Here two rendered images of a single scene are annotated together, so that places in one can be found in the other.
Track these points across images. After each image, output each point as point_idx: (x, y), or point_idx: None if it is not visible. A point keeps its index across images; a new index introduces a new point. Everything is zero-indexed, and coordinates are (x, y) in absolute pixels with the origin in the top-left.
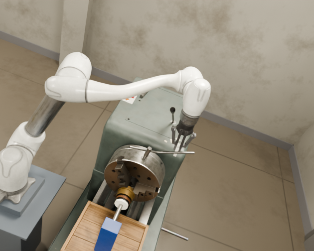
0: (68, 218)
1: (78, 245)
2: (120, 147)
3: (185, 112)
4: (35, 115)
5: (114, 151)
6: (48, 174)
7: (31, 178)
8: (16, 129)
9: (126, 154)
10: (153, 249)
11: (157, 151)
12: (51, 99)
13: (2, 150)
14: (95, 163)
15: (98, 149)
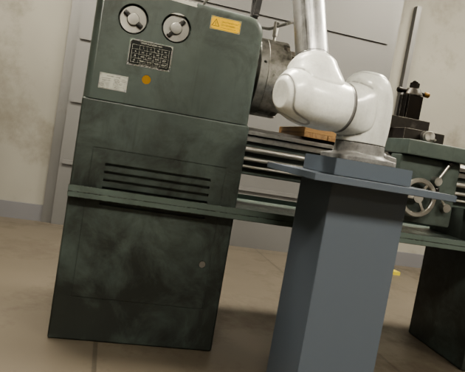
0: (284, 221)
1: None
2: (263, 49)
3: None
4: (325, 16)
5: (263, 60)
6: (283, 164)
7: (325, 150)
8: (328, 68)
9: (279, 43)
10: (242, 198)
11: (269, 27)
12: None
13: (376, 75)
14: (248, 111)
15: (253, 78)
